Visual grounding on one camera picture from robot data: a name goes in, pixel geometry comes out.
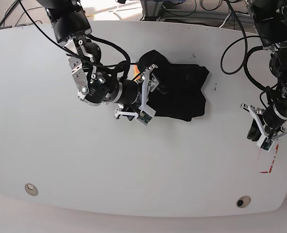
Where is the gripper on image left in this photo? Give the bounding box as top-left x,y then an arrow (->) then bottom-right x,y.
113,64 -> 168,120

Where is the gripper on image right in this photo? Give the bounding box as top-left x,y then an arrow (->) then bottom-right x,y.
240,103 -> 287,142

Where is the black t-shirt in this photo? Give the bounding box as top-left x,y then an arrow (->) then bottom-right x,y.
139,50 -> 209,122

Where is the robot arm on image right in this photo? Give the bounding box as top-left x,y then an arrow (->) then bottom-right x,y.
243,0 -> 287,142

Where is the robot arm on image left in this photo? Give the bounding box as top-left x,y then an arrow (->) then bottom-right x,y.
39,0 -> 160,125

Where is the red tape rectangle marking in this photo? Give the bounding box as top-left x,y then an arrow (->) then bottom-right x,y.
257,143 -> 279,174

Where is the table grommet hole right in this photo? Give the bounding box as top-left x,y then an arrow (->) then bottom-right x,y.
236,196 -> 251,208

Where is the white table grommet left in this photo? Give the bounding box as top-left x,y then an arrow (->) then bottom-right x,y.
24,183 -> 38,197

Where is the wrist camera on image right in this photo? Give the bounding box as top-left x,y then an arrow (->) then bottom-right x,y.
256,135 -> 274,152

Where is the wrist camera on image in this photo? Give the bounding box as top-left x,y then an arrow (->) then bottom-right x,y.
256,135 -> 274,152
136,105 -> 156,126

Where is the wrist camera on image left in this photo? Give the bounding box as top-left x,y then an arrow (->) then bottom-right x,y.
136,105 -> 156,126

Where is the aluminium frame rail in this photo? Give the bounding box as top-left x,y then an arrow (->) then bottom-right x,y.
141,0 -> 280,38

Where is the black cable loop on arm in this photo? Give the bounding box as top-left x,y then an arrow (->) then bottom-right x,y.
220,0 -> 275,93

